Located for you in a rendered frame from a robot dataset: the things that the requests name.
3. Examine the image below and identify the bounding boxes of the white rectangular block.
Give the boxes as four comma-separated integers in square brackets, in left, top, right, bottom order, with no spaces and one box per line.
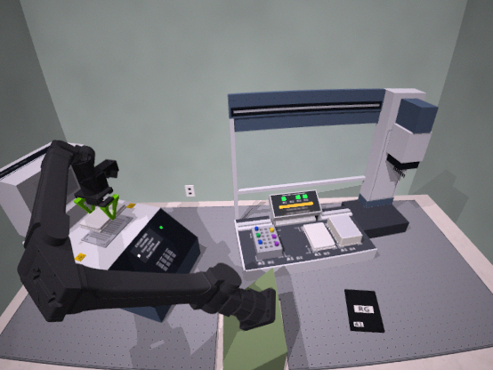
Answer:
[327,214,362,247]

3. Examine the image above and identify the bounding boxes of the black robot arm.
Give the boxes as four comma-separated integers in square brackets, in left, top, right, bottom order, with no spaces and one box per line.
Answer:
[17,140,276,331]

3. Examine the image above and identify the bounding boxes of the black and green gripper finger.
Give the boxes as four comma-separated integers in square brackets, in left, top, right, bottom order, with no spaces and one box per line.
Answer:
[100,194,119,221]
[74,197,95,213]

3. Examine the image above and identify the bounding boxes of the black rectangular pad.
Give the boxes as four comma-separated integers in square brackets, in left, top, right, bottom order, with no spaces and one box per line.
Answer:
[344,289,384,333]

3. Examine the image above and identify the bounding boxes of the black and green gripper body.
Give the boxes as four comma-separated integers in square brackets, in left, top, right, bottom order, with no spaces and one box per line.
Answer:
[74,172,115,207]

